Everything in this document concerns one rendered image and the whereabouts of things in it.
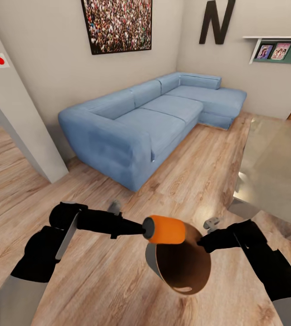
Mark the can of soda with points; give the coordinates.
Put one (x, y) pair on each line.
(163, 230)

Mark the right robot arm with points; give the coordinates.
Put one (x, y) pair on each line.
(271, 267)

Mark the trash can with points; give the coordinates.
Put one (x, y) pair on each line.
(185, 265)

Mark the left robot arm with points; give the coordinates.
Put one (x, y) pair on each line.
(21, 293)

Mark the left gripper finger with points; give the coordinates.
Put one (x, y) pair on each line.
(129, 222)
(126, 229)

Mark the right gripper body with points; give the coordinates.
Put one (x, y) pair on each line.
(213, 241)

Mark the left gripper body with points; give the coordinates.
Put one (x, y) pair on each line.
(104, 222)

